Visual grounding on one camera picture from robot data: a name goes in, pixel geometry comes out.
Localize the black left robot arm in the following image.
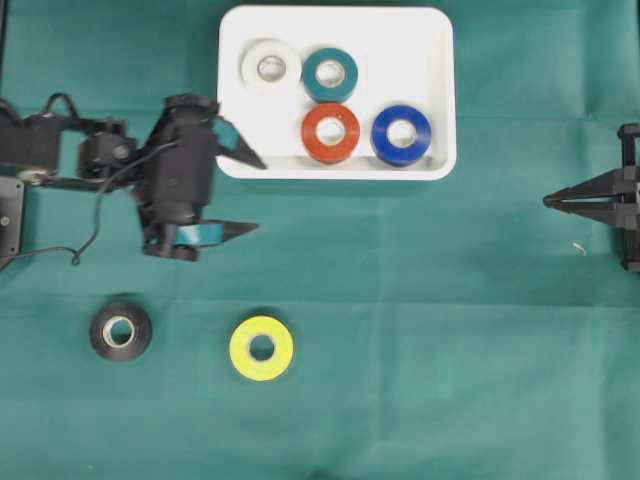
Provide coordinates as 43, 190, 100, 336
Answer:
1, 93, 266, 265

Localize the white tape roll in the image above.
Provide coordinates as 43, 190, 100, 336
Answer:
240, 39, 302, 92

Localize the white plastic case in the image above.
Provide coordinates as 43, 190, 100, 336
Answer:
217, 5, 457, 181

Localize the black tape roll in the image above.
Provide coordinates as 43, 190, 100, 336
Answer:
89, 302, 153, 362

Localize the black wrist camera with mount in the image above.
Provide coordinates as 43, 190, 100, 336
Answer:
146, 111, 215, 226

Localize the small tan debris piece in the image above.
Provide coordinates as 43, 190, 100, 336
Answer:
572, 242, 587, 256

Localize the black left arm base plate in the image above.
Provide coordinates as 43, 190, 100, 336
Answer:
0, 176, 25, 270

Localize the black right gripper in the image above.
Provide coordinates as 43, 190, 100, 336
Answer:
543, 124, 639, 273

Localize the green tape roll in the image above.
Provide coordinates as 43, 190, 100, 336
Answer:
302, 48, 359, 103

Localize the black camera cable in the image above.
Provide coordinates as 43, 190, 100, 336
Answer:
14, 142, 179, 267

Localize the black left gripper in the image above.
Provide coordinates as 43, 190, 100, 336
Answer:
133, 94, 267, 261

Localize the red tape roll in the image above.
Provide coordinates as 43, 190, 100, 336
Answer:
301, 103, 360, 165

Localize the blue tape roll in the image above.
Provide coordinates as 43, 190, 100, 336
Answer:
371, 104, 432, 167

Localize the yellow tape roll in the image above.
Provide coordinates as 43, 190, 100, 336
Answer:
229, 315, 294, 382

